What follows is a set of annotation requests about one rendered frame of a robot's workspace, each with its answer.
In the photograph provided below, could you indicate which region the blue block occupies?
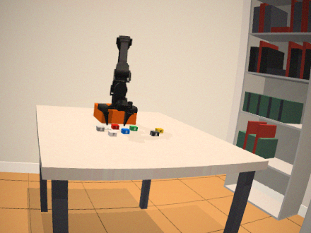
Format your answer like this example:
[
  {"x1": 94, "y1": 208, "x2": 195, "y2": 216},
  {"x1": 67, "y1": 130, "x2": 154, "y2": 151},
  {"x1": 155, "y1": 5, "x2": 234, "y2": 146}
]
[{"x1": 121, "y1": 129, "x2": 130, "y2": 134}]

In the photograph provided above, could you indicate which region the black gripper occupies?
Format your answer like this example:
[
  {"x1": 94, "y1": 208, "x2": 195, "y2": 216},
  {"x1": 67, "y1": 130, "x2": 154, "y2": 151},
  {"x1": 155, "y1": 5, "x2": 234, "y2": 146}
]
[{"x1": 98, "y1": 94, "x2": 138, "y2": 126}]

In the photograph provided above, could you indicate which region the yellow block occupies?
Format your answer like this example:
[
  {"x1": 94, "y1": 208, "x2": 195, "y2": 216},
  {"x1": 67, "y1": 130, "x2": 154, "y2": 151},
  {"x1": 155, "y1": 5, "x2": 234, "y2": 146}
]
[{"x1": 155, "y1": 128, "x2": 164, "y2": 133}]

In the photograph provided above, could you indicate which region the green block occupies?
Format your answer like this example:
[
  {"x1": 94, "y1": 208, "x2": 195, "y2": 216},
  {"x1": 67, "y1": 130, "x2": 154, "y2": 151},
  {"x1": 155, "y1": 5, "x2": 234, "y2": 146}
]
[{"x1": 129, "y1": 126, "x2": 138, "y2": 131}]

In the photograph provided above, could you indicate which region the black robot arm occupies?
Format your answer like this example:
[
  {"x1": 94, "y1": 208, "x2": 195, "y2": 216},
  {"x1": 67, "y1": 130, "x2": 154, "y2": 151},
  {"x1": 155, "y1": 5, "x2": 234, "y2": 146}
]
[{"x1": 110, "y1": 35, "x2": 133, "y2": 112}]

